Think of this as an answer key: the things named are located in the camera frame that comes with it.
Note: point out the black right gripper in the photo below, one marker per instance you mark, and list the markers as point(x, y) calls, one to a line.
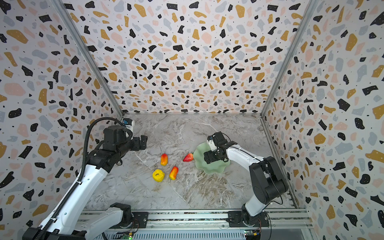
point(217, 153)

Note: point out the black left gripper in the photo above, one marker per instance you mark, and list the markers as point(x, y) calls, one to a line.
point(137, 145)

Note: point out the red orange mango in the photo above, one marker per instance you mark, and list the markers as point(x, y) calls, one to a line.
point(164, 159)
point(174, 172)

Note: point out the red fake strawberry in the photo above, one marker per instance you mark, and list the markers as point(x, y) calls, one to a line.
point(188, 158)

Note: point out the yellow fake bell pepper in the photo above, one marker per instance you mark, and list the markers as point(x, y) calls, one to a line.
point(158, 175)

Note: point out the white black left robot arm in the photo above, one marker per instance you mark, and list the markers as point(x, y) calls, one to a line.
point(62, 222)

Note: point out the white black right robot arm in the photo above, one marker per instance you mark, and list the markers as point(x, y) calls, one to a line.
point(268, 182)

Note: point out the mint green wavy fruit bowl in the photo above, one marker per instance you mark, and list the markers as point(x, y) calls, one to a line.
point(215, 167)

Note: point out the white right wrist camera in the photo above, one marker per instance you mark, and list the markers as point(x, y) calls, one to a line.
point(211, 143)

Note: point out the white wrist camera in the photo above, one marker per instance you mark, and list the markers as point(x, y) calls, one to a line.
point(129, 124)
point(211, 143)

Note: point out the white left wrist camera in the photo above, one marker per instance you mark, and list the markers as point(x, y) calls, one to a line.
point(129, 124)

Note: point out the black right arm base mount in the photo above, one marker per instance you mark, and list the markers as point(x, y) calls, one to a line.
point(239, 219)

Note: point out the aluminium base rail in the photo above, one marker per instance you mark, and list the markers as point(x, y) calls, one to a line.
point(285, 224)

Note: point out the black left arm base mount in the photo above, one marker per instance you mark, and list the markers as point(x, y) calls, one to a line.
point(137, 220)

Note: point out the aluminium corner post left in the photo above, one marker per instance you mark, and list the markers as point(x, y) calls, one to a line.
point(65, 16)

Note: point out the aluminium corner post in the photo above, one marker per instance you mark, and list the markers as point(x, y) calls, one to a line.
point(290, 54)
point(65, 16)

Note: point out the aluminium corner post right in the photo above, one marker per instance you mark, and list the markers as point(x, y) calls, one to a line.
point(290, 54)

